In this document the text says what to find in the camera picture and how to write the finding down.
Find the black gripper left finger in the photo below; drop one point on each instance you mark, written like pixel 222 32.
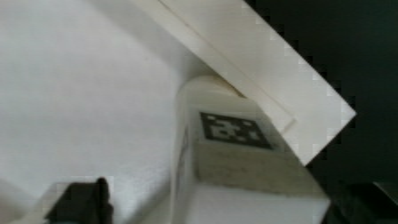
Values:
pixel 82 206

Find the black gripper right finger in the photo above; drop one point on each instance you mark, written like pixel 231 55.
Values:
pixel 364 204

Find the white leg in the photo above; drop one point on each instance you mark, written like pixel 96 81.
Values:
pixel 240 182

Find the white square table top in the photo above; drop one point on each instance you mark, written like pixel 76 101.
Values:
pixel 98 56

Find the white right fence piece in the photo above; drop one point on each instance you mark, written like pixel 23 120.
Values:
pixel 302 103

